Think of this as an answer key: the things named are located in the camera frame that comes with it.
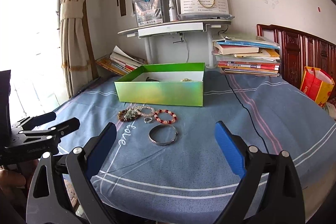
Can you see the person's left hand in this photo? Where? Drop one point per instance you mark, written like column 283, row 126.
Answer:
column 13, row 183

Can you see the white bed desk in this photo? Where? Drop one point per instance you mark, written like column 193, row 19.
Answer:
column 178, row 27

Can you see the white spray bottle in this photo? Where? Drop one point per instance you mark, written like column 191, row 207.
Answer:
column 172, row 12

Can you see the green cardboard box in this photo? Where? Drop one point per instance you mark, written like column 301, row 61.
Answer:
column 180, row 84

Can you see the silver metal bangle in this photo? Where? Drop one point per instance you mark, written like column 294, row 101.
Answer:
column 163, row 134

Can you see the red yellow shopping bag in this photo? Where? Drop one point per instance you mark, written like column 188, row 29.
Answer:
column 317, row 85

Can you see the black cylindrical object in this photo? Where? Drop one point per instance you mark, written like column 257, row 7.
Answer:
column 148, row 79

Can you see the red wooden headboard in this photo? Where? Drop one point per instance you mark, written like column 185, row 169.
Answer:
column 299, row 49

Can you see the right stack of books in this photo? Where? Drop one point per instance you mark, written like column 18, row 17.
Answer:
column 258, row 57

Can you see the grey flat folder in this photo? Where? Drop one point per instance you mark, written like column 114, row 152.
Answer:
column 202, row 16

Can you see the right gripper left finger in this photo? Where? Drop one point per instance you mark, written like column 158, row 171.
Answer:
column 48, row 200

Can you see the blue striped bed sheet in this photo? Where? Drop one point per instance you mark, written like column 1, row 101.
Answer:
column 190, row 181

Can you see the left leaning pile of books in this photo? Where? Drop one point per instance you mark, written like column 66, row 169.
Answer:
column 119, row 62

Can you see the clear plastic pen box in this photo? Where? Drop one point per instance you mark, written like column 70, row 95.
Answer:
column 149, row 12

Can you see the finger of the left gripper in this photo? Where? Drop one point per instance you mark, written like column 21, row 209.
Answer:
column 57, row 131
column 30, row 123

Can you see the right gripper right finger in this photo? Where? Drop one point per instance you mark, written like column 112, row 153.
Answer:
column 282, row 200

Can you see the beige curtain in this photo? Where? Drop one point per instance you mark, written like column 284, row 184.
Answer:
column 76, row 63

